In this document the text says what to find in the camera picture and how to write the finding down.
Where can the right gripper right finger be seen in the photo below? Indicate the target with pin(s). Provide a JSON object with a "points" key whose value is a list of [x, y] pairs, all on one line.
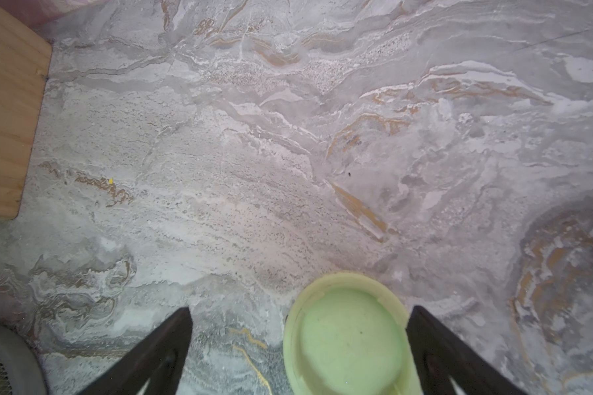
{"points": [[444, 362]]}

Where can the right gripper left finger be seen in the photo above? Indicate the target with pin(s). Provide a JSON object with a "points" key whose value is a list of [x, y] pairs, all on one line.
{"points": [[153, 366]]}

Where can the grey mesh trash bin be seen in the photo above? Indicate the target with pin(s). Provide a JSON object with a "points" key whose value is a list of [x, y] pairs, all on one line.
{"points": [[20, 371]]}

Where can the wooden two-tier shelf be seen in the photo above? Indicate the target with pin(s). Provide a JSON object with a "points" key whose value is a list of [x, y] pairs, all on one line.
{"points": [[24, 67]]}

